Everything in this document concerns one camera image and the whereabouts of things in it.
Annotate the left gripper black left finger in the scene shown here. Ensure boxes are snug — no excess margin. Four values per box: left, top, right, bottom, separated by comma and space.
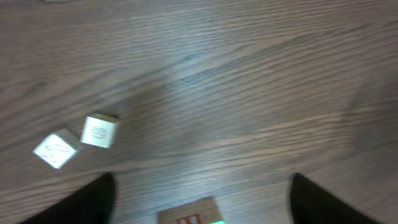
22, 172, 116, 224

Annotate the red wooden block letter E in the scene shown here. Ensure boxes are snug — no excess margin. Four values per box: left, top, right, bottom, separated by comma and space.
157, 197, 226, 224

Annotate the white wooden block red drawing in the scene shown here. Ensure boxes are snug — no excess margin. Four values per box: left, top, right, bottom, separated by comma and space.
33, 129, 81, 169

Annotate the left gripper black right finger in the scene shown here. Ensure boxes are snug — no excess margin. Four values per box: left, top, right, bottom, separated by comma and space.
289, 173, 378, 224

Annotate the white wooden block green side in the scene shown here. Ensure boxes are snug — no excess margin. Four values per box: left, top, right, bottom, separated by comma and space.
80, 113, 119, 148

